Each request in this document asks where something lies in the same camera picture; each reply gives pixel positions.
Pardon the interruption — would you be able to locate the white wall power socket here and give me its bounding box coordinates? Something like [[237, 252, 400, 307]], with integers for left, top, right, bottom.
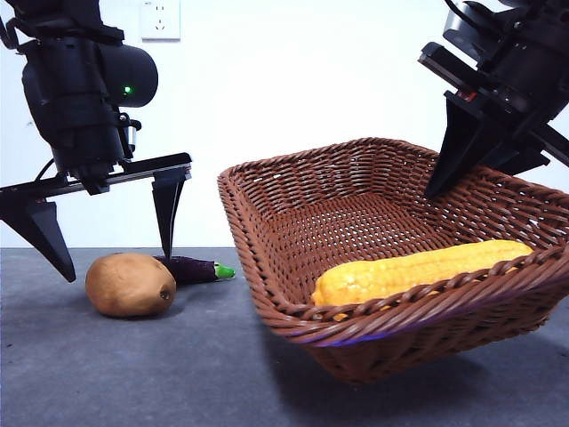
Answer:
[[140, 0, 182, 42]]

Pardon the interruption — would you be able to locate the brown woven wicker basket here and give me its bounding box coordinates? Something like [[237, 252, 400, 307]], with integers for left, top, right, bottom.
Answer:
[[216, 136, 569, 384]]

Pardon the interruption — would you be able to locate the purple eggplant with green stem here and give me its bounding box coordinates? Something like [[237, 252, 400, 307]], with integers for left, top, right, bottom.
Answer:
[[153, 255, 236, 286]]

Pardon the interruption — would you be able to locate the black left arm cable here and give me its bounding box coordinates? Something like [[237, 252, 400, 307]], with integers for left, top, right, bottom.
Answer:
[[34, 157, 59, 182]]

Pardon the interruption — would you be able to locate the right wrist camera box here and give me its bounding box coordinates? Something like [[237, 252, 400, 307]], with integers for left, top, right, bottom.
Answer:
[[417, 42, 482, 90]]

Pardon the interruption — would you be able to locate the yellow corn cob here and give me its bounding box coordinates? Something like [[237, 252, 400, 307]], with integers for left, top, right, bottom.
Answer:
[[310, 239, 534, 322]]

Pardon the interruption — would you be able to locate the brown potato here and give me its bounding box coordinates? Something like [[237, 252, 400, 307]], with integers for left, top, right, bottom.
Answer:
[[84, 252, 178, 318]]

